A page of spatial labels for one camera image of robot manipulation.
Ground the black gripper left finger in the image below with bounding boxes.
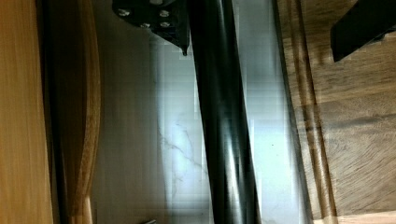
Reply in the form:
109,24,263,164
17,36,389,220
112,0,190,56

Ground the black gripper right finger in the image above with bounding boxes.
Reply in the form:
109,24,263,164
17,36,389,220
331,0,396,62

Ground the dark wooden serving tray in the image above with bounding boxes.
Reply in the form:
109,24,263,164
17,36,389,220
275,0,395,224

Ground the light wooden cutting board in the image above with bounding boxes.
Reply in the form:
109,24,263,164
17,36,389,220
0,0,102,224

